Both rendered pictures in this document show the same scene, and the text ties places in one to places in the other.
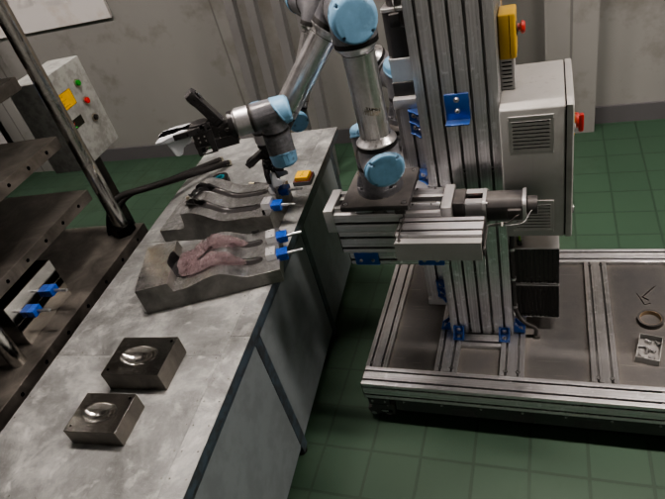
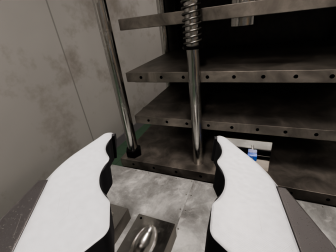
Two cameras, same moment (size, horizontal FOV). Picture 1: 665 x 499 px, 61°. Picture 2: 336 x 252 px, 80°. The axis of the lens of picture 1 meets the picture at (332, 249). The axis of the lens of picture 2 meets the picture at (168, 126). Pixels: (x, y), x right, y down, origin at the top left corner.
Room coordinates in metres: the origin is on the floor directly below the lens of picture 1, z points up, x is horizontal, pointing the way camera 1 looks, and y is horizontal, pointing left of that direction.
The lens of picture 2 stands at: (1.48, 0.25, 1.52)
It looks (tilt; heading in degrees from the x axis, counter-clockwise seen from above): 28 degrees down; 94
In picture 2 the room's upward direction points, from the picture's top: 7 degrees counter-clockwise
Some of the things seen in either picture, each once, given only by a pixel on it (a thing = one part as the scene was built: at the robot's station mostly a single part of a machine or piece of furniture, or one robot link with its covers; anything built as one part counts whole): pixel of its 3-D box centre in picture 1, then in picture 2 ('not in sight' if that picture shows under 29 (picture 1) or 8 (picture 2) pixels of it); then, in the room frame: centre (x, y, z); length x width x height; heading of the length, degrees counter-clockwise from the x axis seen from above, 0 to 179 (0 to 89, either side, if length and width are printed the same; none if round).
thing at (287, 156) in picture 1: (279, 144); not in sight; (1.48, 0.06, 1.33); 0.11 x 0.08 x 0.11; 0
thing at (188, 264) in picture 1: (209, 252); not in sight; (1.72, 0.43, 0.90); 0.26 x 0.18 x 0.08; 86
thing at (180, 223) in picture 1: (224, 206); not in sight; (2.08, 0.38, 0.87); 0.50 x 0.26 x 0.14; 68
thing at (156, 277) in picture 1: (213, 263); not in sight; (1.71, 0.43, 0.85); 0.50 x 0.26 x 0.11; 86
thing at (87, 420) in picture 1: (105, 418); (104, 227); (1.15, 0.76, 0.83); 0.17 x 0.13 x 0.06; 68
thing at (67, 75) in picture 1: (121, 214); not in sight; (2.54, 0.95, 0.73); 0.30 x 0.22 x 1.47; 158
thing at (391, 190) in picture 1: (377, 173); not in sight; (1.59, -0.21, 1.09); 0.15 x 0.15 x 0.10
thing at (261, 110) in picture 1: (270, 114); not in sight; (1.46, 0.06, 1.43); 0.11 x 0.08 x 0.09; 90
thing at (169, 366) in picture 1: (144, 362); (145, 249); (1.32, 0.66, 0.83); 0.20 x 0.15 x 0.07; 68
